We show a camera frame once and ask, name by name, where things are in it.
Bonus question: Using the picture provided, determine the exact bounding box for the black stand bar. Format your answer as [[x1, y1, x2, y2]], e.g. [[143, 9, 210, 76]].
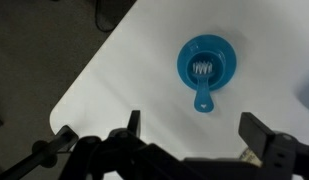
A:
[[0, 124, 80, 180]]

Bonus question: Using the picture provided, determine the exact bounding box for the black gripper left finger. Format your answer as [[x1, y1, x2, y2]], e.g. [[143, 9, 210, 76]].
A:
[[127, 109, 142, 138]]

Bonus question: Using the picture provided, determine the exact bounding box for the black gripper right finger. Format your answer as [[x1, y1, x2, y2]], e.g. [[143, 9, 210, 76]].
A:
[[238, 112, 286, 164]]

